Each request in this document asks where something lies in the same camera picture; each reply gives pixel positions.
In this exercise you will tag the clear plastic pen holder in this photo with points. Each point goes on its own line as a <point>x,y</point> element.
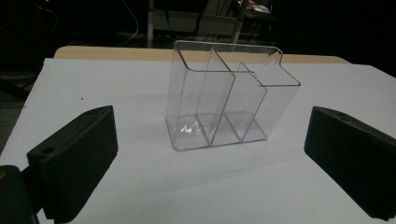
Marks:
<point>199,102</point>

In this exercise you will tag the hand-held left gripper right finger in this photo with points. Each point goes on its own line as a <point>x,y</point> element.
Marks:
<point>351,155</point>

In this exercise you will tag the dark chair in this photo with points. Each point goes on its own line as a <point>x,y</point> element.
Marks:
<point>260,15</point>

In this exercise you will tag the white metal desk frame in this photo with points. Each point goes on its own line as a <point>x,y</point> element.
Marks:
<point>186,21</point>

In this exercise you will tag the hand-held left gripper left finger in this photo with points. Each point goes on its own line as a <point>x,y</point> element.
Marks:
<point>77,161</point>

